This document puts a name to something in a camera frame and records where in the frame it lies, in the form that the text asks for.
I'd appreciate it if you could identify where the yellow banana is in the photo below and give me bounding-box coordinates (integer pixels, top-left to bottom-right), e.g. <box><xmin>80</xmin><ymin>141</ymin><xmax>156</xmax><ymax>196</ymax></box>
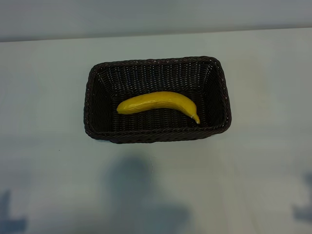
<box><xmin>116</xmin><ymin>91</ymin><xmax>201</xmax><ymax>125</ymax></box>

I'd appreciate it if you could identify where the dark brown woven basket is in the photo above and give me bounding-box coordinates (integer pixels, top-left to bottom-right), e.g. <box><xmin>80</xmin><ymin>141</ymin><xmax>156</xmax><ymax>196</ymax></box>
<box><xmin>83</xmin><ymin>56</ymin><xmax>232</xmax><ymax>144</ymax></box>

